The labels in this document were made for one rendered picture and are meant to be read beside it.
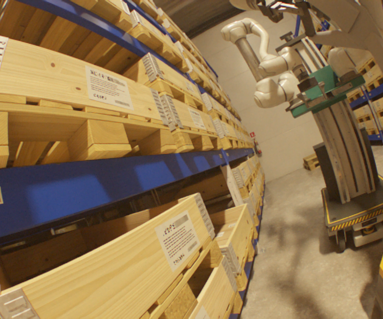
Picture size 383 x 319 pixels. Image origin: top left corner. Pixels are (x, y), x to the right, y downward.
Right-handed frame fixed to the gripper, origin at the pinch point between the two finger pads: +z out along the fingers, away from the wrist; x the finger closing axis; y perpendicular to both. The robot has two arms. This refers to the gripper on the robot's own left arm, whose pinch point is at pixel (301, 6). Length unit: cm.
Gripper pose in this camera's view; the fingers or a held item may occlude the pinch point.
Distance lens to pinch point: 61.1
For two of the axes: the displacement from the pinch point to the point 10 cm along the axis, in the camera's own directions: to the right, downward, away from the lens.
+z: 3.1, 7.2, -6.3
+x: 7.0, -6.2, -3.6
